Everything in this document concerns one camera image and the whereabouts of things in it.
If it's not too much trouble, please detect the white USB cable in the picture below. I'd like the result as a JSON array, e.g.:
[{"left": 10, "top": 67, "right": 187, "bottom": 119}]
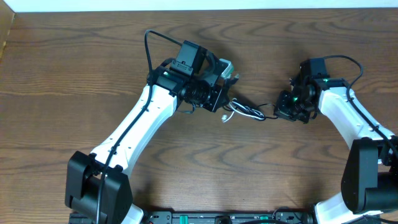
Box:
[{"left": 221, "top": 100, "right": 267, "bottom": 123}]

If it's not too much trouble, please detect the black USB cable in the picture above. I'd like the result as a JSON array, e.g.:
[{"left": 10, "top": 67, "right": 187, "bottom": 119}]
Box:
[{"left": 223, "top": 99, "right": 280, "bottom": 122}]

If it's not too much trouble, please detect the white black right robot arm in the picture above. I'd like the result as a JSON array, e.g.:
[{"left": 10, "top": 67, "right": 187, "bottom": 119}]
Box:
[{"left": 274, "top": 78, "right": 397, "bottom": 223}]

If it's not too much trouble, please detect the wooden side panel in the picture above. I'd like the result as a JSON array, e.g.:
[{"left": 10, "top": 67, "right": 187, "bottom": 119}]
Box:
[{"left": 0, "top": 0, "right": 15, "bottom": 57}]

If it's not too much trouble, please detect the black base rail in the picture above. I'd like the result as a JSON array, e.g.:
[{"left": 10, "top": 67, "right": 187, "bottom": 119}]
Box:
[{"left": 68, "top": 210, "right": 398, "bottom": 224}]

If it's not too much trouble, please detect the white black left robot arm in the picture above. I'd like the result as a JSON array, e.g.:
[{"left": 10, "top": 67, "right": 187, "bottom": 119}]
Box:
[{"left": 65, "top": 60, "right": 239, "bottom": 223}]

